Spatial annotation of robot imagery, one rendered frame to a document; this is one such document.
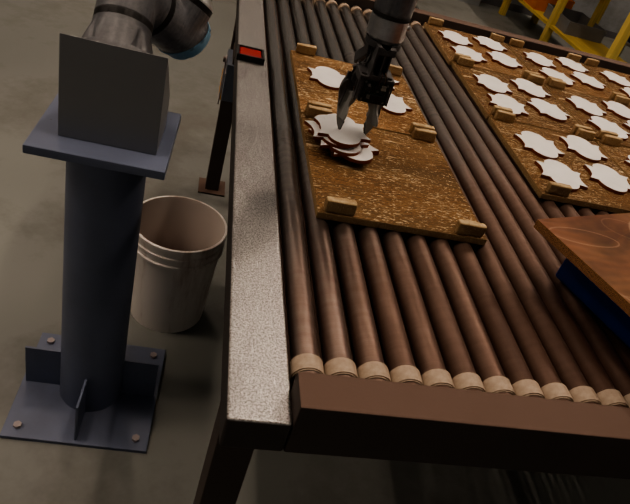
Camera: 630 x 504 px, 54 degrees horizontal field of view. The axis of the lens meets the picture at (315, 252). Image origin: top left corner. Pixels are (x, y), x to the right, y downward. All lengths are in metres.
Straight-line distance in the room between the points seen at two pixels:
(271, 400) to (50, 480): 1.07
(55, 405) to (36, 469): 0.19
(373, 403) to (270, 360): 0.15
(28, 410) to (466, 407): 1.34
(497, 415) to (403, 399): 0.13
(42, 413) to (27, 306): 0.44
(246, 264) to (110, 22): 0.57
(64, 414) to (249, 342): 1.10
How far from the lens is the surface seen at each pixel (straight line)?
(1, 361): 2.06
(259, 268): 1.00
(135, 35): 1.31
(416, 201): 1.29
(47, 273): 2.33
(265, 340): 0.89
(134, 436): 1.85
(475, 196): 1.45
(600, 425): 0.98
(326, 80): 1.71
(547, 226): 1.18
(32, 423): 1.90
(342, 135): 1.33
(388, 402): 0.82
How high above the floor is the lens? 1.54
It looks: 36 degrees down
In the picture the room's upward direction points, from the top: 18 degrees clockwise
